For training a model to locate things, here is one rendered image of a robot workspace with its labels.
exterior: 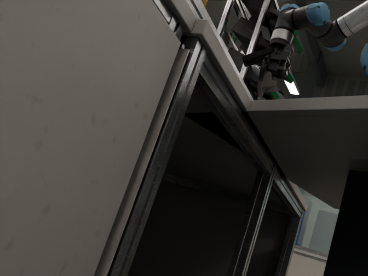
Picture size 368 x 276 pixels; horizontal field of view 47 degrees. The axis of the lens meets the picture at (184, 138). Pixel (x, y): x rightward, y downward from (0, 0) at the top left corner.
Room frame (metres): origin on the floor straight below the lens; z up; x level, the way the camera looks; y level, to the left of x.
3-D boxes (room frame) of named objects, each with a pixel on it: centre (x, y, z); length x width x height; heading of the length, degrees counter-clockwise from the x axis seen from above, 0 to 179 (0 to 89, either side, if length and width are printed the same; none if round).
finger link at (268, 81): (1.36, -0.21, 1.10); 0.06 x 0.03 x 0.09; 62
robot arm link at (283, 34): (1.38, -0.22, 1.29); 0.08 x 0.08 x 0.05
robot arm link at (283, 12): (1.37, -0.22, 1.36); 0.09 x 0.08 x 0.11; 36
